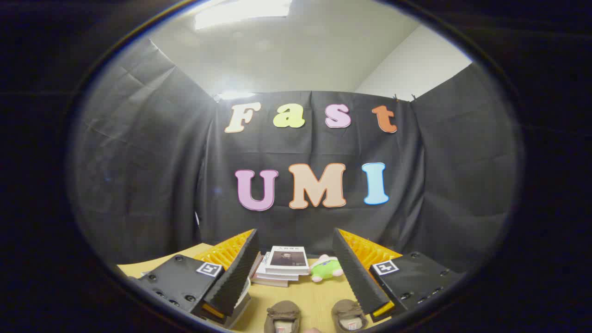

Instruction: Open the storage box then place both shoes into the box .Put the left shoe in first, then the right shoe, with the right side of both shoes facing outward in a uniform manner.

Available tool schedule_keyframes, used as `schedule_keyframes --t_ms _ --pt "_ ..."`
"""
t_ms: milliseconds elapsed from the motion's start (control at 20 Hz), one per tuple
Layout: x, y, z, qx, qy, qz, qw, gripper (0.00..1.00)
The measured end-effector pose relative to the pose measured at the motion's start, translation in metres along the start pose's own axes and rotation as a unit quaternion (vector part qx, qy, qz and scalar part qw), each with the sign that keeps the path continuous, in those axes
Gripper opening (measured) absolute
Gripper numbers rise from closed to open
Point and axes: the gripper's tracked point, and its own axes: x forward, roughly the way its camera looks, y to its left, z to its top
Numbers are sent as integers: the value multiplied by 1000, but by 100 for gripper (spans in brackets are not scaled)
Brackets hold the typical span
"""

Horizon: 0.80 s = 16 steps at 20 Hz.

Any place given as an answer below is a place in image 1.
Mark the brown fuzzy shoe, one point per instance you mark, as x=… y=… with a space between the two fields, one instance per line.
x=282 y=312
x=347 y=309

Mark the white book with photo cover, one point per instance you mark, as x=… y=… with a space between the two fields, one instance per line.
x=286 y=259

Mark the beige fabric storage box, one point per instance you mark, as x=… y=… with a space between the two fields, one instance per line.
x=243 y=303

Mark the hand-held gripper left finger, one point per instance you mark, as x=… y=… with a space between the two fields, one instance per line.
x=238 y=273

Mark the green plush toy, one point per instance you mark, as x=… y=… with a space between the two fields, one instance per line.
x=326 y=270

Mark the brown cover book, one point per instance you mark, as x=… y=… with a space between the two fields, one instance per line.
x=257 y=266

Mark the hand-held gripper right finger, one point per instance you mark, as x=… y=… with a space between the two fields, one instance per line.
x=356 y=273

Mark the black backdrop cloth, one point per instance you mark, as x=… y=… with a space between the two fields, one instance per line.
x=162 y=185

